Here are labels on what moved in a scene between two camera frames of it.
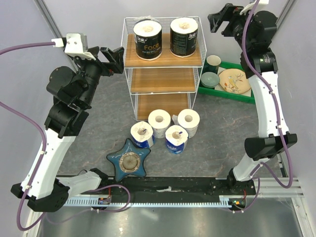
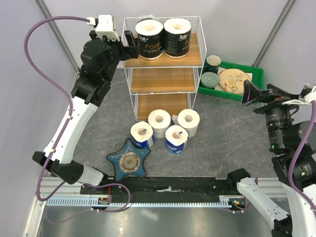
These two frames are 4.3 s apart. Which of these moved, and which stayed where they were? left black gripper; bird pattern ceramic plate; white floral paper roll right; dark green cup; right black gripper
Moved: right black gripper; left black gripper
Stayed: white floral paper roll right; dark green cup; bird pattern ceramic plate
